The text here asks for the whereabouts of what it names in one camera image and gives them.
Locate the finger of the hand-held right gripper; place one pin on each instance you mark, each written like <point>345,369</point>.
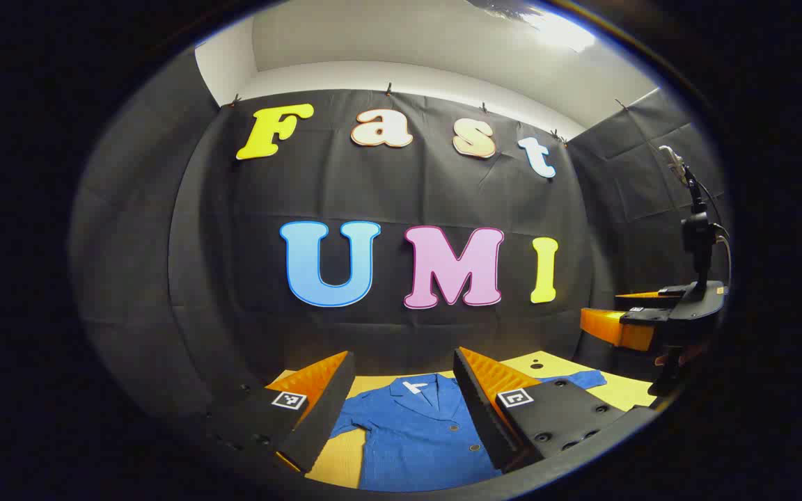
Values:
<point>617,330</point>
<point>645,298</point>

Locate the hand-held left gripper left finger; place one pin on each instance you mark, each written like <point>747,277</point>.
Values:
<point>328,396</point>

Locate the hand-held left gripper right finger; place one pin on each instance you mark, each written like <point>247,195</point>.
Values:
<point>477,400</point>

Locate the blue button shirt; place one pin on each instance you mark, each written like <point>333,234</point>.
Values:
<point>415,445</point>

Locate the black backdrop cloth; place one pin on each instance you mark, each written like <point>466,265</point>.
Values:
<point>234,243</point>

